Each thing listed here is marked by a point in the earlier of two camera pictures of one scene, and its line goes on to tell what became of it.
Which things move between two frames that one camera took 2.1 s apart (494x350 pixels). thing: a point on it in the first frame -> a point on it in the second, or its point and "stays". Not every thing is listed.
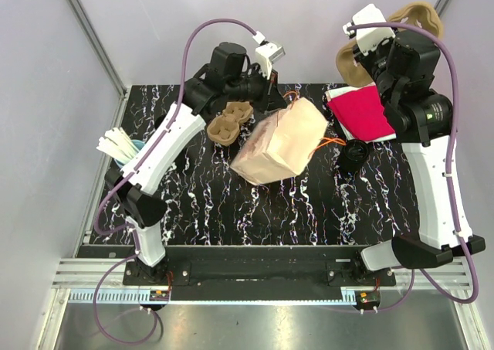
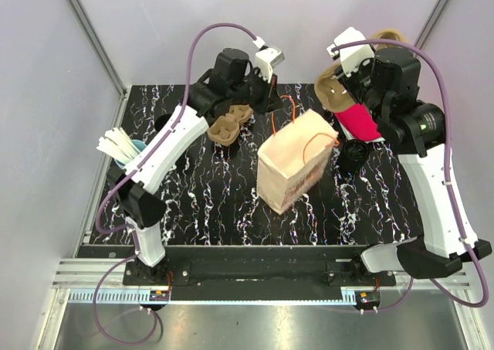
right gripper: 366,59 -> 348,81
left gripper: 272,99 stays
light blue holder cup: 138,144 stays
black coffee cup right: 353,154 stays
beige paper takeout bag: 282,144 -> 291,164
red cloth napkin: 363,113 stays
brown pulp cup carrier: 223,129 stays
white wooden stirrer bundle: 116,142 stays
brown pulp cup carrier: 421,15 -> 330,95
